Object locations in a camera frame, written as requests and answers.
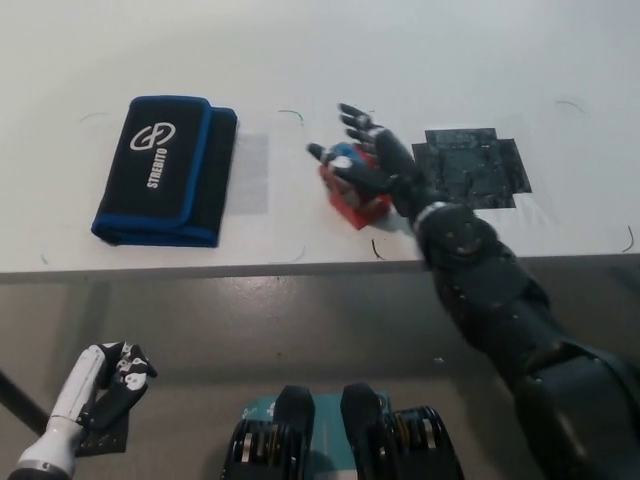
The red tape dispenser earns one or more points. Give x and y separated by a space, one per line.
372 211

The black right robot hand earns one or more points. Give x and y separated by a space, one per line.
395 162

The black floor mat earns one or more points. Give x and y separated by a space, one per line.
110 440

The black ribbed robot body block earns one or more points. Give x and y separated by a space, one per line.
400 440
272 440

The translucent grey tape patch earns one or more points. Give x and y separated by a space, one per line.
254 172

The black and blue pouch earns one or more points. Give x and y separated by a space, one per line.
160 172

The white and black left hand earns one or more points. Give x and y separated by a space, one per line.
80 385

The black tape patch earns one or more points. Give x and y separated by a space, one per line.
475 165

